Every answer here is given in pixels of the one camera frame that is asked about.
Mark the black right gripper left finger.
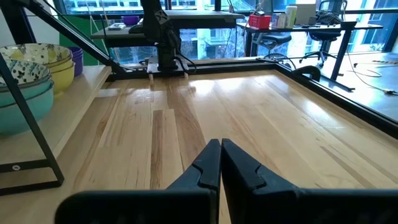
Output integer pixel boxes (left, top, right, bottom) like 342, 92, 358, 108
55, 139, 222, 224

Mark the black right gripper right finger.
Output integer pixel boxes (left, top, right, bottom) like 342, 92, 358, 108
221, 138, 398, 224

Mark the black office chair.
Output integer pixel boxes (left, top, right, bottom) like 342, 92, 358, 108
300, 0, 349, 68
252, 30, 293, 58

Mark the black office desk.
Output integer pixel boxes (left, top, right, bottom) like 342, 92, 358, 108
236, 22, 385, 91

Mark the black computer mouse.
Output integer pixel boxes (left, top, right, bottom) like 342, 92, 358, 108
127, 23, 146, 34

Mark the red box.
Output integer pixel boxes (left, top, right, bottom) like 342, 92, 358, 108
248, 14, 272, 30

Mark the small pale container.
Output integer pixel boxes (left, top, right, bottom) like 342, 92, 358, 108
272, 12, 287, 29

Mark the white cylinder container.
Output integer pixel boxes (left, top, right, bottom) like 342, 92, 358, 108
285, 5, 299, 29

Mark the grey standing desk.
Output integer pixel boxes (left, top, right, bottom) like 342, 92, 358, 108
90, 10, 246, 48

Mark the white book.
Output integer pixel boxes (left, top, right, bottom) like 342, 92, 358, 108
107, 22, 127, 31

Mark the grey laptop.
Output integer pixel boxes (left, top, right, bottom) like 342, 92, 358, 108
295, 3, 317, 26

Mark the green panel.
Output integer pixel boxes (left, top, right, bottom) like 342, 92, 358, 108
58, 15, 109, 67

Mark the black metal table frame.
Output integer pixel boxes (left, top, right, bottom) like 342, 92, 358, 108
0, 0, 398, 140

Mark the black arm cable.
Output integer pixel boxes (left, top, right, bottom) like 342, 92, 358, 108
174, 52, 197, 74

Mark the floor cable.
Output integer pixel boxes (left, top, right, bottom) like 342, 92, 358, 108
345, 49, 398, 96

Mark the black shelf divider bracket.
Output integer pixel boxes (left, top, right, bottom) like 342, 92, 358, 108
0, 52, 65, 196

